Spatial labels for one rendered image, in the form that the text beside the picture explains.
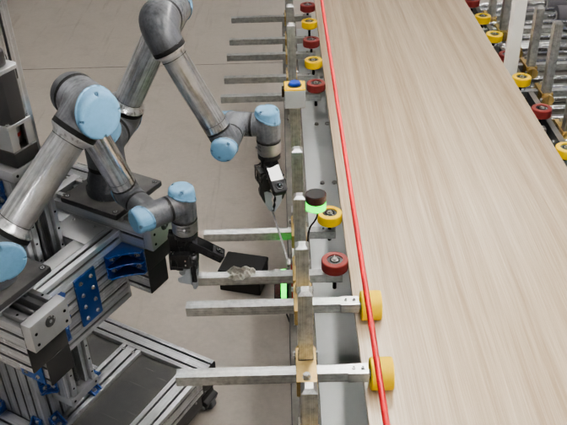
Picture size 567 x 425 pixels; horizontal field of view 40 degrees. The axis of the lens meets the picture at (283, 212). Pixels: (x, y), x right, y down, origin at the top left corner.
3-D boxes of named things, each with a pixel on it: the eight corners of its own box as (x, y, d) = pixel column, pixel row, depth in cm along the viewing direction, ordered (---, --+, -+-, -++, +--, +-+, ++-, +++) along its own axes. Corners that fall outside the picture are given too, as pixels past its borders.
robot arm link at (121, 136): (80, 169, 232) (72, 130, 225) (96, 147, 243) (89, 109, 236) (118, 172, 230) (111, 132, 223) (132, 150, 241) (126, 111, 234)
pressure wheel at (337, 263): (321, 296, 233) (321, 266, 227) (321, 279, 240) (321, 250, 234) (348, 296, 233) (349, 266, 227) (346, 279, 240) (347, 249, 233)
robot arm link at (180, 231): (198, 212, 225) (196, 228, 218) (199, 224, 228) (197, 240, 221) (172, 212, 225) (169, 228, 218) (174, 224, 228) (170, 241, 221)
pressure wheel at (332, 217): (331, 250, 253) (332, 220, 246) (312, 240, 257) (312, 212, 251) (346, 238, 258) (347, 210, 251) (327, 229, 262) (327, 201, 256)
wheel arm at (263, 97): (220, 105, 338) (220, 96, 335) (221, 101, 341) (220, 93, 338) (321, 102, 337) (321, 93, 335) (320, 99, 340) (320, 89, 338)
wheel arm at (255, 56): (227, 63, 380) (226, 55, 378) (227, 60, 383) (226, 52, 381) (315, 60, 380) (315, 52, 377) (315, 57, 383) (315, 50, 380)
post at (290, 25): (289, 126, 348) (286, 24, 322) (288, 123, 351) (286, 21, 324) (297, 126, 348) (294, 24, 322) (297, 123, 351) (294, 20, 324)
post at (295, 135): (291, 217, 286) (288, 107, 261) (291, 209, 290) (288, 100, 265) (303, 217, 286) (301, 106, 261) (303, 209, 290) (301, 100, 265)
